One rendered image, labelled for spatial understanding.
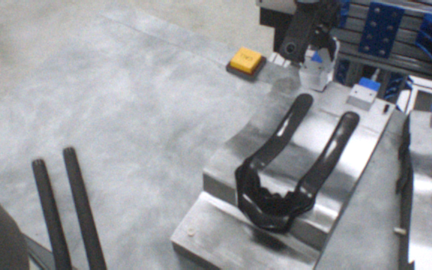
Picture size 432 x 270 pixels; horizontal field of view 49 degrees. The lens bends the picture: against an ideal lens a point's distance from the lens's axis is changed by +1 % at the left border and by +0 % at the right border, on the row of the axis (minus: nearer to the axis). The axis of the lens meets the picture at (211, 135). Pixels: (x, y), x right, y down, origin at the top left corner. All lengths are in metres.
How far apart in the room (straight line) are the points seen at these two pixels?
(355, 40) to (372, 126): 0.43
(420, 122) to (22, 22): 2.29
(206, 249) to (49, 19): 2.16
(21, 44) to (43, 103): 1.51
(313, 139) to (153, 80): 0.47
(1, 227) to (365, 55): 1.31
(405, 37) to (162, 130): 0.69
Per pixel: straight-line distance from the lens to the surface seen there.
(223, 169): 0.92
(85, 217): 0.97
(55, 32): 2.78
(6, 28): 2.93
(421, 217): 0.98
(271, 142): 1.01
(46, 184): 1.09
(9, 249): 0.23
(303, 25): 0.94
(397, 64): 1.46
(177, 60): 1.30
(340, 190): 0.93
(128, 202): 1.06
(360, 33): 1.42
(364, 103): 1.08
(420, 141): 1.11
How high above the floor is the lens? 1.71
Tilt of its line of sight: 54 degrees down
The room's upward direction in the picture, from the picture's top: 6 degrees counter-clockwise
